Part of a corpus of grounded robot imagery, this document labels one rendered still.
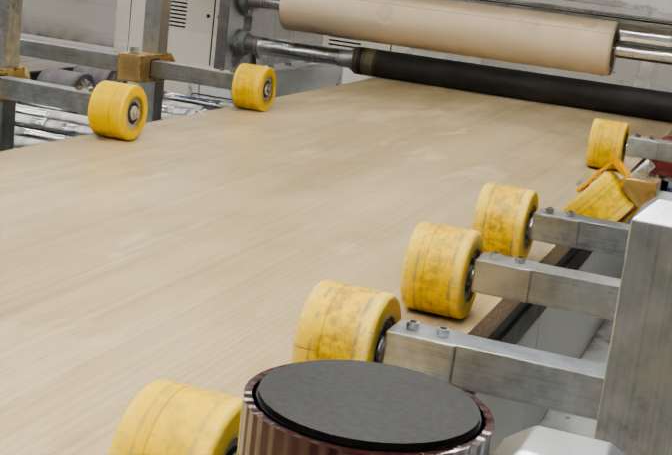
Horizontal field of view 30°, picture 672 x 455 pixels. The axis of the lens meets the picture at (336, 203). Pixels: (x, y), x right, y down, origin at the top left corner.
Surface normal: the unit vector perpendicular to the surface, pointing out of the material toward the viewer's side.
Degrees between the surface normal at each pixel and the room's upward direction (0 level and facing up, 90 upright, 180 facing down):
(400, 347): 90
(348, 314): 42
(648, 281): 90
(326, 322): 59
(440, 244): 46
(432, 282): 96
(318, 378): 0
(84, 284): 0
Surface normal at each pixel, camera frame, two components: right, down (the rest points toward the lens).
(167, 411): -0.06, -0.79
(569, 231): -0.35, 0.15
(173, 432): -0.16, -0.58
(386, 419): 0.11, -0.97
